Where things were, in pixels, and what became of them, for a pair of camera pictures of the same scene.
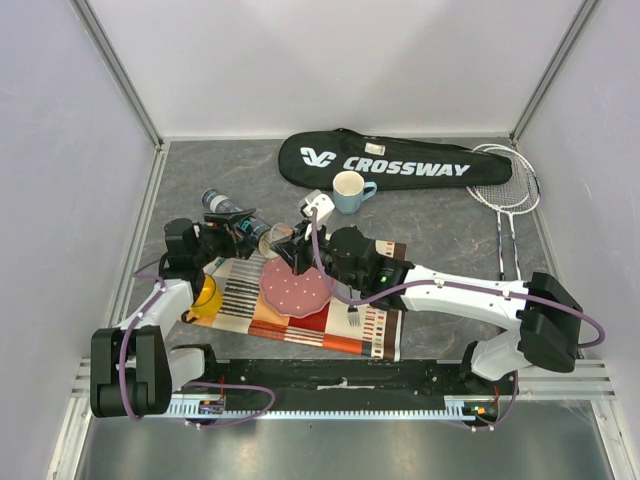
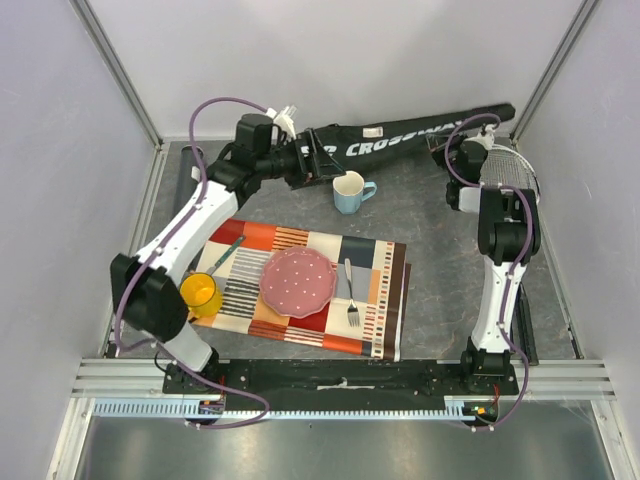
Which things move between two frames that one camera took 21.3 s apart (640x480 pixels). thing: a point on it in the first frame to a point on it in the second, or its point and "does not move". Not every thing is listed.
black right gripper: [300, 252] to [442, 147]
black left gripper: [227, 235] to [325, 165]
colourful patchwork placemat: [364, 329] does not move
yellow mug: [208, 302] does not move
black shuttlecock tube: [218, 203] to [190, 180]
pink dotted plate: [296, 295] does not move
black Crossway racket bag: [311, 160] to [329, 150]
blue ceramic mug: [350, 190] does not move
